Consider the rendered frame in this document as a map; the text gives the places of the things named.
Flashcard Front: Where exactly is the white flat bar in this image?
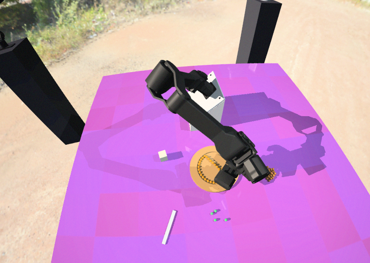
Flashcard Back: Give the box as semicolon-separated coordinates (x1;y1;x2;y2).
162;210;176;245

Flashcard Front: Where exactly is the light orange round board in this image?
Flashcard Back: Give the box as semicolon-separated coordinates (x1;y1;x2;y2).
190;146;226;193

